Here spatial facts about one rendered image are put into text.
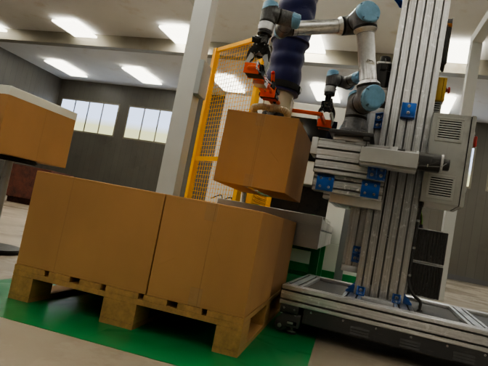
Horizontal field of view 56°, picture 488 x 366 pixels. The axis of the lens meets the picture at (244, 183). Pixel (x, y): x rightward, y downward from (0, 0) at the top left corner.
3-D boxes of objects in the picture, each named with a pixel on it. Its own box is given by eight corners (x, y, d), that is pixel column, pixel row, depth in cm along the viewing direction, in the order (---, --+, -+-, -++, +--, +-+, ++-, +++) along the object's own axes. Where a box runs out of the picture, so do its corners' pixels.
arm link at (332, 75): (342, 70, 296) (331, 67, 293) (340, 87, 295) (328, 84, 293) (336, 73, 303) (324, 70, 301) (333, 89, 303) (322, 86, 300)
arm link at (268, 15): (282, 1, 220) (265, -4, 219) (277, 23, 219) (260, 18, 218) (278, 8, 228) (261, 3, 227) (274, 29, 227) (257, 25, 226)
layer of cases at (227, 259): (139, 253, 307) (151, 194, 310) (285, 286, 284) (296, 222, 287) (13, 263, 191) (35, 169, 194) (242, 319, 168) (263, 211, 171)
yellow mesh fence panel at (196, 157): (167, 258, 440) (209, 48, 456) (176, 258, 446) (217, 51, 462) (220, 278, 372) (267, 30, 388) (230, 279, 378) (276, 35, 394)
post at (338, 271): (328, 303, 343) (351, 172, 351) (338, 306, 341) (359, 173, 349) (327, 305, 336) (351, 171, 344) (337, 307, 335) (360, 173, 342)
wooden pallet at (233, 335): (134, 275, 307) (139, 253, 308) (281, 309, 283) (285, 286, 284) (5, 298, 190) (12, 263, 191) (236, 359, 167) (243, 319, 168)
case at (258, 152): (240, 192, 306) (253, 133, 309) (299, 202, 296) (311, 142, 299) (213, 180, 249) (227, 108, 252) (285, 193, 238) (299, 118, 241)
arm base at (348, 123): (367, 140, 246) (371, 122, 247) (367, 133, 231) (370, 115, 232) (339, 136, 250) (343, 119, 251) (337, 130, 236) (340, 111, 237)
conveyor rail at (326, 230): (325, 243, 516) (328, 226, 518) (330, 244, 515) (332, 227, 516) (309, 247, 292) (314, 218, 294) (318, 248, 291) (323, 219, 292)
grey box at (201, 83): (200, 99, 410) (206, 67, 412) (205, 100, 408) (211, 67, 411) (192, 93, 390) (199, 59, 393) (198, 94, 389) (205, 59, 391)
